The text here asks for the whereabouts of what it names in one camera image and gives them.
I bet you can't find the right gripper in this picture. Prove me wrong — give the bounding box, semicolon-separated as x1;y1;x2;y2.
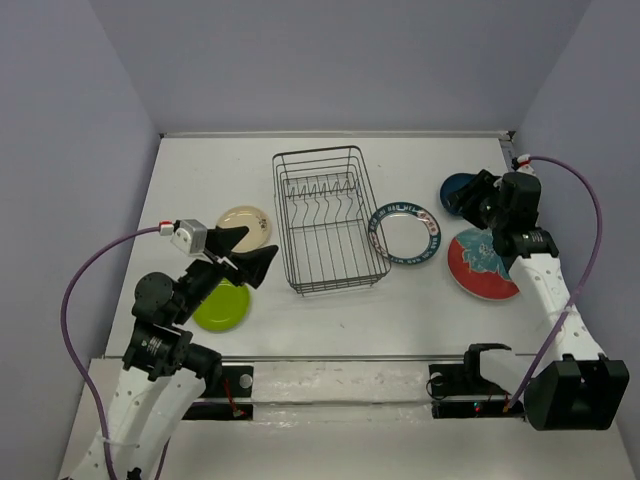
445;168;508;231

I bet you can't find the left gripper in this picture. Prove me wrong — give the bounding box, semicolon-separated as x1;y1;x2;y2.
174;224;280;321

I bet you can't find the dark blue plate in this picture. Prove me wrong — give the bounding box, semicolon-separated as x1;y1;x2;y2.
439;173;475;216

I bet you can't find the white plate teal lettered rim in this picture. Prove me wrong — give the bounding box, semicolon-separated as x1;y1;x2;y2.
367;201;442;265

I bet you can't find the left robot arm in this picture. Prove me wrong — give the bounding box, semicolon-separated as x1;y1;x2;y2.
60;219;279;479

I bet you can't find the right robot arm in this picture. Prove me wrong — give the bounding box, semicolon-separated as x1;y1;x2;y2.
447;168;630;431

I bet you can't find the cream plate with flower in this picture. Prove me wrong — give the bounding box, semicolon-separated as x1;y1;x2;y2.
216;205;272;253

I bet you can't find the lime green plate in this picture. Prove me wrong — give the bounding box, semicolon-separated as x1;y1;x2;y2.
193;280;251;332

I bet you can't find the red and teal plate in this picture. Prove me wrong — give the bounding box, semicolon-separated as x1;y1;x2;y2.
447;227;519;301

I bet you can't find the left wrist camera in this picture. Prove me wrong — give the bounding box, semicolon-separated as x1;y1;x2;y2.
170;219;208;257

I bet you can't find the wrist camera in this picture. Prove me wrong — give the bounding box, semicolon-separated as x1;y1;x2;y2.
170;219;208;257
511;154;536;177

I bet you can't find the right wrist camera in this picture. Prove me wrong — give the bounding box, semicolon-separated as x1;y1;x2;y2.
511;154;536;177

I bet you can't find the wire dish rack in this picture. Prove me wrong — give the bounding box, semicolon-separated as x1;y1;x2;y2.
272;145;391;296

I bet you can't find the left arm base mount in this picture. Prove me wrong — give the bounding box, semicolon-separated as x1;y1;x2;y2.
183;363;254;421

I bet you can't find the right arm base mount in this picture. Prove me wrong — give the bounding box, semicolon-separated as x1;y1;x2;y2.
425;343;525;420

